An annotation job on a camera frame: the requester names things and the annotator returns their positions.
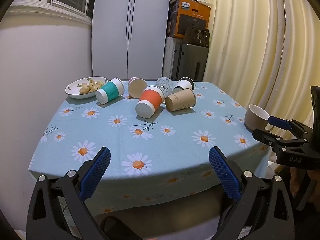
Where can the grey suitcase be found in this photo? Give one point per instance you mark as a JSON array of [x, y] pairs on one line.
[[190, 62]]

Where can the black handbag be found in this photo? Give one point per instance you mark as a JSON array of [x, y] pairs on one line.
[[197, 36]]

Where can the pile of yellow snacks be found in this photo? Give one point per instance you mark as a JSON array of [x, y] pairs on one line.
[[91, 86]]

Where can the clear glass cup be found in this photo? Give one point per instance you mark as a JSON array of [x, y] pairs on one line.
[[164, 85]]

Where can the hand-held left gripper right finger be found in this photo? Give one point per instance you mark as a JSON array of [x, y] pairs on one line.
[[225, 175]]

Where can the orange cardboard box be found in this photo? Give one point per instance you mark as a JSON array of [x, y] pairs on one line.
[[192, 17]]

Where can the cream curtain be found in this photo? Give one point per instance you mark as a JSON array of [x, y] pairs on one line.
[[250, 42]]

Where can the beige mug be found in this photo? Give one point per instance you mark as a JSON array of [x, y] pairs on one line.
[[252, 121]]

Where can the white suitcase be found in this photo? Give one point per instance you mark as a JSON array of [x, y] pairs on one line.
[[168, 55]]

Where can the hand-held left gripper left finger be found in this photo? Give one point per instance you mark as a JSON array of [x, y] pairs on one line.
[[96, 172]]

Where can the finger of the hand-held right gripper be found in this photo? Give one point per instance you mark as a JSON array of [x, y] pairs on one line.
[[265, 136], [278, 123]]

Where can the person's right hand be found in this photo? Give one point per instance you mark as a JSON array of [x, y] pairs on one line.
[[296, 182]]

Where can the teal sleeved white cup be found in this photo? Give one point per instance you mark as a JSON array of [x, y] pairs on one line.
[[111, 90]]

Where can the white refrigerator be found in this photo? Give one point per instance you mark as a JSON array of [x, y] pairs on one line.
[[112, 30]]

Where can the orange sleeved white cup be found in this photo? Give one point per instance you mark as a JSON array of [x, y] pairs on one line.
[[150, 100]]

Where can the white bowl with floral rim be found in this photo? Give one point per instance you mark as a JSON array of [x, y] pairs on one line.
[[72, 90]]

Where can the black sleeved white cup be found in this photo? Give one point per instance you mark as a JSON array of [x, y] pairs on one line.
[[183, 83]]

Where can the blue daisy tablecloth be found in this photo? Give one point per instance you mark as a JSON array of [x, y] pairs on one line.
[[120, 135]]

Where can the pink paper cup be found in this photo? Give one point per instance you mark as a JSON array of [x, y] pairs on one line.
[[136, 87]]

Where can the brown paper cup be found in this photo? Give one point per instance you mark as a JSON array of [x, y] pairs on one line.
[[181, 100]]

